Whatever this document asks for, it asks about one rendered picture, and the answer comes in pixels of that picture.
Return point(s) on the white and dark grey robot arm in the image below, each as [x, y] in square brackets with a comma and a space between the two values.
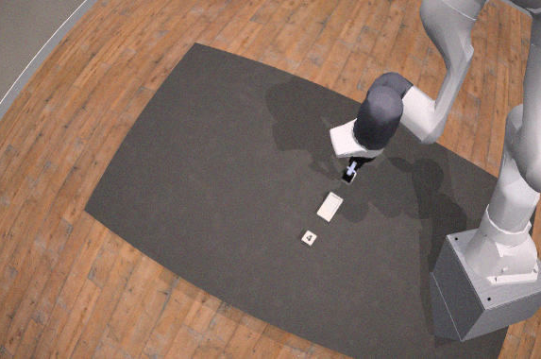
[501, 251]

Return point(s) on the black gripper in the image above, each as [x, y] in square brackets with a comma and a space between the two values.
[349, 171]

